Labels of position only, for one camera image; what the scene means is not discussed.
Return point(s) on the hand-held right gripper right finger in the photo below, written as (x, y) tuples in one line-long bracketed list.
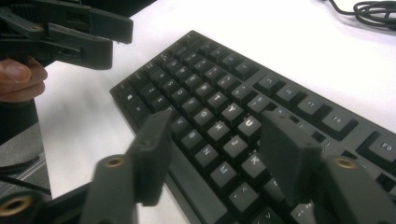
[(289, 155)]

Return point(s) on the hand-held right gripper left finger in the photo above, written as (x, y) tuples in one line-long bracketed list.
[(149, 161)]

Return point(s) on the black computer keyboard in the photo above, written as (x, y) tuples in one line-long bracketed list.
[(218, 99)]

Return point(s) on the white table sheet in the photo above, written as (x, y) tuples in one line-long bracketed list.
[(280, 37)]

